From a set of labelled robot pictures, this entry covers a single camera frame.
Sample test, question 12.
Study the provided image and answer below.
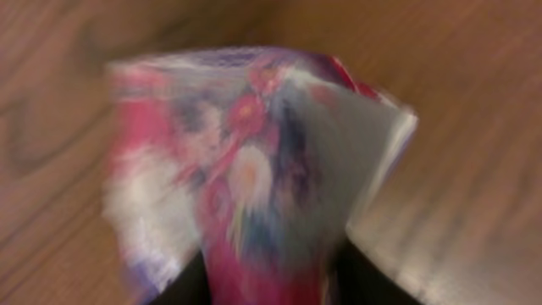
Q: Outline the purple snack bag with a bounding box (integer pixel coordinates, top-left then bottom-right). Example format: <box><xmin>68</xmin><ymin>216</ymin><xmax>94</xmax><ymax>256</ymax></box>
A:
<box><xmin>104</xmin><ymin>47</ymin><xmax>418</xmax><ymax>304</ymax></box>

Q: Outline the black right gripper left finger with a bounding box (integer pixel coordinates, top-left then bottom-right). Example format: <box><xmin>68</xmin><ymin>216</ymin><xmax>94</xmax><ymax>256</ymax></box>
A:
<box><xmin>149</xmin><ymin>252</ymin><xmax>212</xmax><ymax>305</ymax></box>

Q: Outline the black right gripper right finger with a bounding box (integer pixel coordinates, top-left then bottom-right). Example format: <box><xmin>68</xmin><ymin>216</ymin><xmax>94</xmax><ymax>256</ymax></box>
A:
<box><xmin>334</xmin><ymin>239</ymin><xmax>421</xmax><ymax>305</ymax></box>

